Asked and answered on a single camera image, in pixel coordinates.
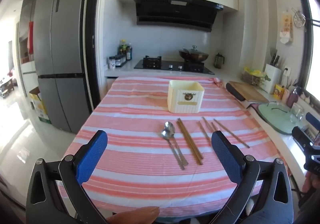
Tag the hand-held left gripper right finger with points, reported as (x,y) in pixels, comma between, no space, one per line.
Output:
(226,156)

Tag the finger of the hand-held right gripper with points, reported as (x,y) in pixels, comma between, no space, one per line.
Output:
(301,136)
(313,119)

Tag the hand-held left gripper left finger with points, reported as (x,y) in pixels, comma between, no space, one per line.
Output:
(92,153)

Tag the bundle of wooden chopsticks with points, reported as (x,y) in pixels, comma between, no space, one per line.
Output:
(204,132)

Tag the pair of wooden chopsticks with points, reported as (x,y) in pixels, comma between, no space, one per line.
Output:
(192,140)

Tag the dark brown chopstick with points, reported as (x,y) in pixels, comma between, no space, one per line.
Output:
(188,142)

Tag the large steel spoon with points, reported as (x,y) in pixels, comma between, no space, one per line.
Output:
(170,127)

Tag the small steel spoon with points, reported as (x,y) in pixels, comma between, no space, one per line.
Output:
(165,134)

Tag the cream ribbed utensil holder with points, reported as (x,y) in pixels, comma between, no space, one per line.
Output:
(186,98)

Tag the person's right hand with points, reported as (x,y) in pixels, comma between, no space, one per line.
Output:
(310,184)

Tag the clear glass cup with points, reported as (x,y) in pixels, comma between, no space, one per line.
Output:
(297,113)

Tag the purple soap dispenser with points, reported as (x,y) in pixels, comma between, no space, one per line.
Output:
(293,97)

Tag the cream bottle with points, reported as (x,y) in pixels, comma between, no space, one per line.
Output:
(285,95)

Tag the yellow food packet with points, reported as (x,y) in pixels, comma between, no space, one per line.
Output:
(279,91)

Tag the pink striped tablecloth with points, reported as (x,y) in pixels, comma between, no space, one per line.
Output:
(140,179)

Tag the white knife block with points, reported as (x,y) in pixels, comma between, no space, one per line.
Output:
(273,78)

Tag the black oblong case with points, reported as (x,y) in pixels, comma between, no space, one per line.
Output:
(235,91)

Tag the wooden cutting board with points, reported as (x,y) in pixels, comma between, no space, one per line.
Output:
(252,92)

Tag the window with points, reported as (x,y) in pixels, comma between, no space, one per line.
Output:
(313,51)

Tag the yellow printed carton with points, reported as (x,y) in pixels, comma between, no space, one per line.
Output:
(40,108)

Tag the yellow plastic bag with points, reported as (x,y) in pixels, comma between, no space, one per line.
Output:
(253,71)

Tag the white labelled jar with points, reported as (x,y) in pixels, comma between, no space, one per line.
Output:
(112,63)

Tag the glass french press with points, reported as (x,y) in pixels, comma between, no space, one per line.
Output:
(219,61)

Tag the hanging metal trivet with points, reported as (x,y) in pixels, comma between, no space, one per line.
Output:
(298,18)

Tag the dark wok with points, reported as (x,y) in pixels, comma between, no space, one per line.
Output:
(193,57)

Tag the black gas cooktop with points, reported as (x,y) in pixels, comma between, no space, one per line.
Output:
(170,66)

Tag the dark sauce bottle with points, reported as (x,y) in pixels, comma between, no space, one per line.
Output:
(128,52)

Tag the dark wooden table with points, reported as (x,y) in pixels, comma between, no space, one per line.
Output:
(5,87)

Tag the glass wok lid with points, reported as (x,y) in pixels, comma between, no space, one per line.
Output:
(193,51)

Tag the yellow cap oil bottle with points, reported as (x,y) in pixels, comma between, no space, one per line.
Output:
(122,44)

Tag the grey refrigerator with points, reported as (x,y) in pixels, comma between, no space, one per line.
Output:
(62,38)

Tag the red hanging cloth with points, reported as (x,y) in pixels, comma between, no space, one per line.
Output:
(30,37)

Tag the black range hood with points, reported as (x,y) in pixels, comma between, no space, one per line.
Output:
(175,12)

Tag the grey tall cabinet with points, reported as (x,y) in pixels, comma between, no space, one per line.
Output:
(26,13)

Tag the white wall socket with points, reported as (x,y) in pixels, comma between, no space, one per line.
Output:
(287,70)

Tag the hanging wall calendar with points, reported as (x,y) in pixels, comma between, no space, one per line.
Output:
(286,26)

